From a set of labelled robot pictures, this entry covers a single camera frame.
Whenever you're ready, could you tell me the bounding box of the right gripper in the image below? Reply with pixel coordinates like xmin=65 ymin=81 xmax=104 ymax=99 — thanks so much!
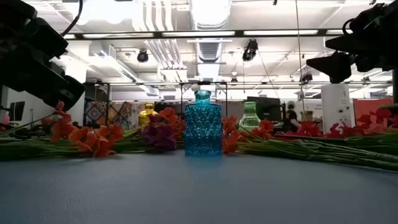
xmin=306 ymin=29 xmax=398 ymax=84

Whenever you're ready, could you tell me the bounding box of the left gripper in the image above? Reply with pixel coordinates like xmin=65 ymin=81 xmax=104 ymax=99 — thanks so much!
xmin=0 ymin=46 xmax=86 ymax=112

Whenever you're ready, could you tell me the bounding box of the purple flower bunch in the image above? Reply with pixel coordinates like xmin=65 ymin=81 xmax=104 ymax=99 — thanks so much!
xmin=141 ymin=113 xmax=178 ymax=153

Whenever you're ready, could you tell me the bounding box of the yellow glass vase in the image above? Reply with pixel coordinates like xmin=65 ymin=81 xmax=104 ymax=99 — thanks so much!
xmin=138 ymin=103 xmax=159 ymax=128

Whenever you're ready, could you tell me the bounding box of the green glass vase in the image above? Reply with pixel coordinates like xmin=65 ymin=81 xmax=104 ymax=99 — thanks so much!
xmin=238 ymin=100 xmax=261 ymax=131

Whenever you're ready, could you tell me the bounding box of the blue glass vase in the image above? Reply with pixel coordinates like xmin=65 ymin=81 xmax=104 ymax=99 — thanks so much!
xmin=184 ymin=89 xmax=223 ymax=157

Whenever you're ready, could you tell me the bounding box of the colourful patchwork quilt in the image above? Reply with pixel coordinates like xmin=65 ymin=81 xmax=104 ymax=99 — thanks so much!
xmin=83 ymin=100 xmax=141 ymax=131

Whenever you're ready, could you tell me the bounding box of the small black monitor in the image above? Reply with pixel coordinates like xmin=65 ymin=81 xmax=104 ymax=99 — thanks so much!
xmin=8 ymin=101 xmax=26 ymax=123

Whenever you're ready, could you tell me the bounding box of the red partition panel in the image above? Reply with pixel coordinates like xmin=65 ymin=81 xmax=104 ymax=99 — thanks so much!
xmin=353 ymin=98 xmax=394 ymax=125

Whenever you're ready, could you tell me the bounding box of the cardboard box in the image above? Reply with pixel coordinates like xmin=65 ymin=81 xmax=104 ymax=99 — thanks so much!
xmin=300 ymin=110 xmax=315 ymax=122

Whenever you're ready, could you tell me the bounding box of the person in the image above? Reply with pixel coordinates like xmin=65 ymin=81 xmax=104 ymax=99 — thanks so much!
xmin=285 ymin=101 xmax=302 ymax=133

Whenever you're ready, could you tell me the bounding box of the large black monitor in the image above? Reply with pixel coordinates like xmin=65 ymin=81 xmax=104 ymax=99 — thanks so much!
xmin=247 ymin=96 xmax=283 ymax=123

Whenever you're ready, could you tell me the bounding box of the black ceiling spotlight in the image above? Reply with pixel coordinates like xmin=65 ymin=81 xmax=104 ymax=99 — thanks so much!
xmin=242 ymin=39 xmax=259 ymax=62

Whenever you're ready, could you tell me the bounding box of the black cabinet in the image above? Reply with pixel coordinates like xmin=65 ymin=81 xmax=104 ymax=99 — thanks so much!
xmin=154 ymin=101 xmax=186 ymax=114

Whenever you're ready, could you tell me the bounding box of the thin hanging cable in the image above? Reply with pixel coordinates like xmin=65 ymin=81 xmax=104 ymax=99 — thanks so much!
xmin=294 ymin=0 xmax=307 ymax=125

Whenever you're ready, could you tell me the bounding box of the black background rack frame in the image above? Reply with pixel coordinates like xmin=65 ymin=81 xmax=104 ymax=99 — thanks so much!
xmin=83 ymin=80 xmax=393 ymax=138

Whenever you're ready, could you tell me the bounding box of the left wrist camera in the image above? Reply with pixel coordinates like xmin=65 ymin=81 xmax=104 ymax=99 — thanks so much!
xmin=9 ymin=14 xmax=70 ymax=60

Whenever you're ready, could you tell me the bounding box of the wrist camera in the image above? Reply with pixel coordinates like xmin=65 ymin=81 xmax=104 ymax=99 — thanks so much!
xmin=9 ymin=14 xmax=70 ymax=60
xmin=341 ymin=0 xmax=398 ymax=35

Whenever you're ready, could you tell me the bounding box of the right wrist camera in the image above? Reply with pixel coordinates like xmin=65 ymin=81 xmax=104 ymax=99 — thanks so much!
xmin=341 ymin=0 xmax=398 ymax=35

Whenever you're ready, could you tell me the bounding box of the black vertical frame post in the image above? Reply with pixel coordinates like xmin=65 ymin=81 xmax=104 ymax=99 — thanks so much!
xmin=392 ymin=68 xmax=398 ymax=110

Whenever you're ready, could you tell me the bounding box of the black dome ceiling camera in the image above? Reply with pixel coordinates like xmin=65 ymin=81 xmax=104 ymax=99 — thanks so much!
xmin=136 ymin=49 xmax=149 ymax=63

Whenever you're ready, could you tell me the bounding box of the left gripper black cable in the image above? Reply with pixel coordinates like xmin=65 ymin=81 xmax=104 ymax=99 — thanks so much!
xmin=60 ymin=0 xmax=84 ymax=37

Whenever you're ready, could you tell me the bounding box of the black overhead frame beam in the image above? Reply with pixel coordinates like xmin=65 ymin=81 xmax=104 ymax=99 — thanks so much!
xmin=63 ymin=28 xmax=354 ymax=40

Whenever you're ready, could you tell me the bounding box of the silver ventilation duct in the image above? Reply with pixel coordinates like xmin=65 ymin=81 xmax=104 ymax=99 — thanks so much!
xmin=188 ymin=0 xmax=234 ymax=83

